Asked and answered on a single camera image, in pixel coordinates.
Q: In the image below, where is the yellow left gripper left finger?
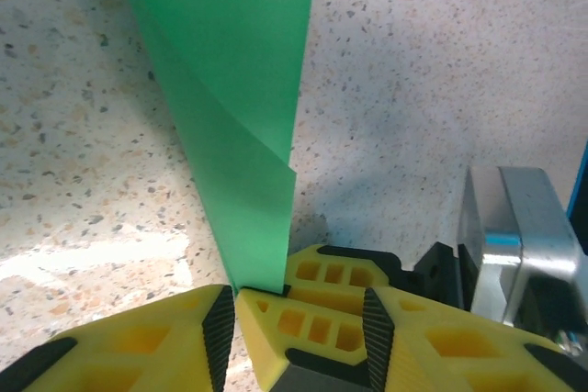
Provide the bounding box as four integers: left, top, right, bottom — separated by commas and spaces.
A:
0, 284, 237, 392

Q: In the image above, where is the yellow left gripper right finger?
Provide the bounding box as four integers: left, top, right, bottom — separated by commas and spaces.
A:
361, 287, 588, 392

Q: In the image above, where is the green cloth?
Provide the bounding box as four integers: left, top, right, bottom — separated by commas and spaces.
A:
109, 0, 318, 297

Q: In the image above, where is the blue table edge strip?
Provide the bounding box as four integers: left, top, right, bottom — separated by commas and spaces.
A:
566, 140, 588, 256

